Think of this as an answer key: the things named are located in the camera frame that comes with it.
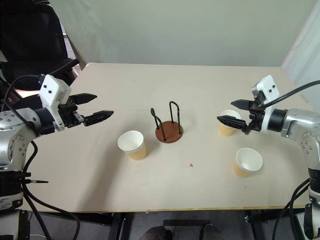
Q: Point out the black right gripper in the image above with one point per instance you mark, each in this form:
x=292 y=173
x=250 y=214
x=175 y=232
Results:
x=255 y=119

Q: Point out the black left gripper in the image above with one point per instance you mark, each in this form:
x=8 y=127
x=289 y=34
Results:
x=68 y=115

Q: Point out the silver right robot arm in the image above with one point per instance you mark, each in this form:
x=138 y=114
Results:
x=298 y=125

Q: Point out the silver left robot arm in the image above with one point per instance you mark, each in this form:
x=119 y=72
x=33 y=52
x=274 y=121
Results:
x=15 y=135

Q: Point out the brown paper cup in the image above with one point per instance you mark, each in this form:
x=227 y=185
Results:
x=133 y=145
x=226 y=130
x=246 y=162

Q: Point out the black office chair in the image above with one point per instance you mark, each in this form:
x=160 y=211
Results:
x=32 y=45

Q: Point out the dark rounded shape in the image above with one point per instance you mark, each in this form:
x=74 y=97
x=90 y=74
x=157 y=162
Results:
x=155 y=233

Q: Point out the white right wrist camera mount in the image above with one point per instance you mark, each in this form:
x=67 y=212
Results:
x=267 y=91

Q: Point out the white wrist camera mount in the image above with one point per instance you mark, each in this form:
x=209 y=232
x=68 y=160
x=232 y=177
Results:
x=267 y=91
x=51 y=93

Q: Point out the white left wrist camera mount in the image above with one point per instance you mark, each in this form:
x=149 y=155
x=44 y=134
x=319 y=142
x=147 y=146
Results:
x=51 y=93

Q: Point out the black table frame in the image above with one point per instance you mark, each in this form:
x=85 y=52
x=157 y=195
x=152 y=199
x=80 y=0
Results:
x=150 y=225

